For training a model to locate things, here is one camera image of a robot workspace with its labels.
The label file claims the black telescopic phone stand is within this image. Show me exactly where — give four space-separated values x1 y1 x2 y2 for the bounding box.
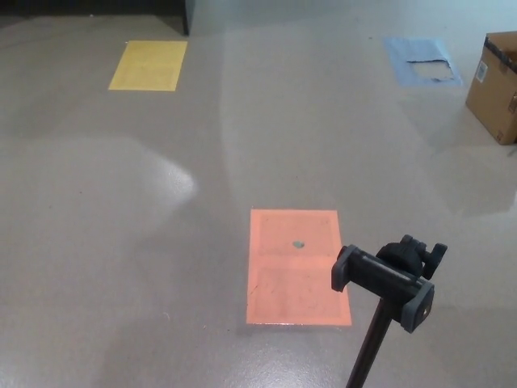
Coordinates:
330 234 448 388

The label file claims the orange paper sheet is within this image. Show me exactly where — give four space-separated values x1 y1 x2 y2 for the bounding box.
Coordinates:
246 208 353 326

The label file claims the yellow paper sheet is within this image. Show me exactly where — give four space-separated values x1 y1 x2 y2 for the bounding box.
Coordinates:
107 40 188 92

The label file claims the torn blue paper sheet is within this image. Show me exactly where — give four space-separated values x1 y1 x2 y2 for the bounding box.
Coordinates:
382 36 464 86

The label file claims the brown cardboard box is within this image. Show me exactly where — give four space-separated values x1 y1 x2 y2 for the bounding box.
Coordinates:
464 32 517 146

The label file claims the dark furniture base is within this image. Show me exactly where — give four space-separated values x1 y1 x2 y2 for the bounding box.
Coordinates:
0 0 191 36

